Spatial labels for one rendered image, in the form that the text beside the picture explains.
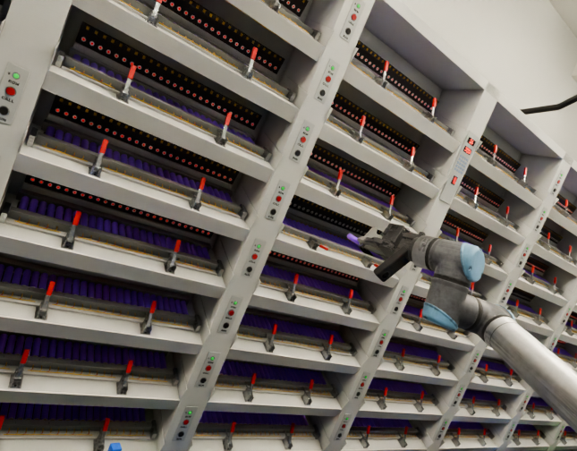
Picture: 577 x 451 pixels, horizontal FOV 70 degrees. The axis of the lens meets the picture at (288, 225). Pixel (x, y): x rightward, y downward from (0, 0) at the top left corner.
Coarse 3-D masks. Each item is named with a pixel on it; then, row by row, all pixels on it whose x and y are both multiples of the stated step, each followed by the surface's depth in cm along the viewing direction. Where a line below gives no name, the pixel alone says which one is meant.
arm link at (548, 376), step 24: (480, 312) 102; (504, 312) 103; (480, 336) 104; (504, 336) 96; (528, 336) 93; (504, 360) 96; (528, 360) 88; (552, 360) 85; (528, 384) 89; (552, 384) 81; (576, 384) 78; (552, 408) 82; (576, 408) 75; (576, 432) 76
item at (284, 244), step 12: (300, 216) 151; (336, 228) 161; (276, 240) 128; (288, 240) 132; (300, 240) 138; (288, 252) 133; (300, 252) 135; (312, 252) 137; (324, 252) 141; (336, 252) 147; (324, 264) 142; (336, 264) 144; (348, 264) 146; (360, 264) 151; (360, 276) 152; (372, 276) 154; (396, 276) 162
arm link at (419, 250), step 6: (420, 240) 111; (426, 240) 110; (414, 246) 111; (420, 246) 110; (426, 246) 108; (414, 252) 111; (420, 252) 109; (414, 258) 111; (420, 258) 109; (414, 264) 112; (420, 264) 110
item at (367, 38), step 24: (216, 0) 120; (312, 0) 134; (72, 24) 105; (96, 24) 107; (240, 24) 125; (144, 48) 114; (288, 48) 134; (384, 48) 152; (192, 72) 122; (408, 72) 161; (48, 96) 106; (240, 96) 131; (360, 96) 153; (432, 96) 170; (264, 120) 137; (384, 120) 161; (504, 144) 201; (504, 192) 212; (456, 216) 198
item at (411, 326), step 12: (408, 300) 194; (420, 300) 198; (408, 312) 184; (420, 312) 178; (408, 324) 177; (420, 324) 185; (432, 324) 190; (408, 336) 175; (420, 336) 179; (432, 336) 182; (444, 336) 188; (456, 336) 192; (468, 336) 204; (456, 348) 196; (468, 348) 200
